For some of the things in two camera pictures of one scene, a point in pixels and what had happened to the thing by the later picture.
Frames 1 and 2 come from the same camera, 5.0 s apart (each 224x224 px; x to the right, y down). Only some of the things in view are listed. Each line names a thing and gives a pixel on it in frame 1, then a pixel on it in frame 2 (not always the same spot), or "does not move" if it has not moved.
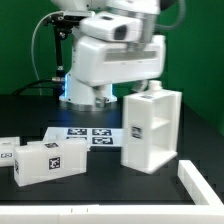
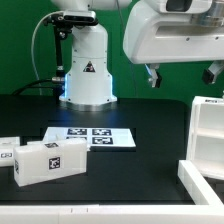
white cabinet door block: x=42 y=161 does not move
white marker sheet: x=95 y=136 does not move
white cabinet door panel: x=7 y=146 does not move
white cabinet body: x=150 y=128 → x=205 y=143
